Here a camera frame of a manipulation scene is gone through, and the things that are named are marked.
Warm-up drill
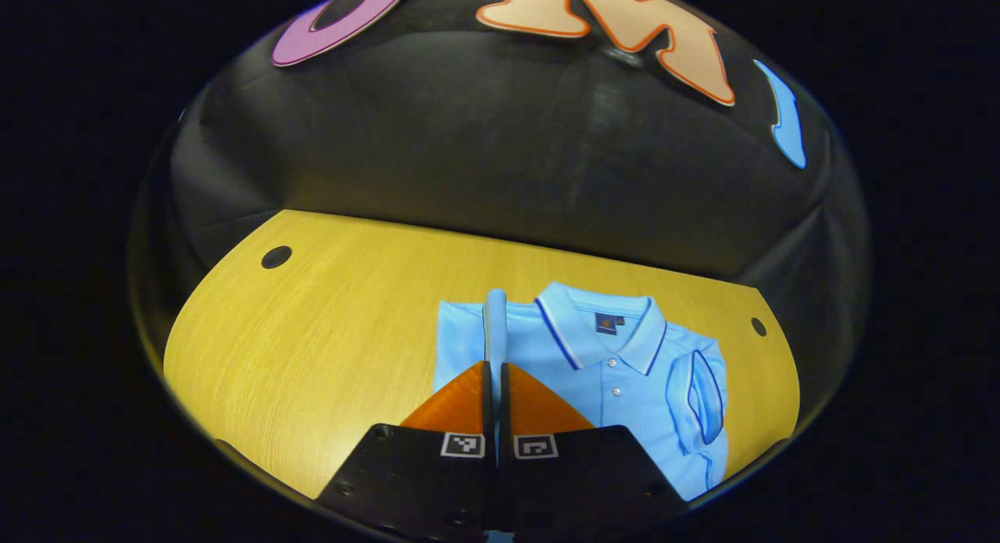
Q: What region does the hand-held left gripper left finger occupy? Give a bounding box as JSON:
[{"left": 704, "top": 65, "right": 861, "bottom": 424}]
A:
[{"left": 316, "top": 361, "right": 498, "bottom": 543}]

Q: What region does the black backdrop cloth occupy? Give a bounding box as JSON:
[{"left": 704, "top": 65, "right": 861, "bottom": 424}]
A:
[{"left": 133, "top": 0, "right": 872, "bottom": 419}]

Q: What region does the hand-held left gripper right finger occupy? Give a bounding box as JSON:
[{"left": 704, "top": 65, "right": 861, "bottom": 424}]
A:
[{"left": 498, "top": 363, "right": 688, "bottom": 540}]

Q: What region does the light blue polo T-shirt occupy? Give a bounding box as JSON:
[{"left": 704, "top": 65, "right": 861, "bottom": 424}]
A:
[{"left": 432, "top": 281, "right": 730, "bottom": 543}]

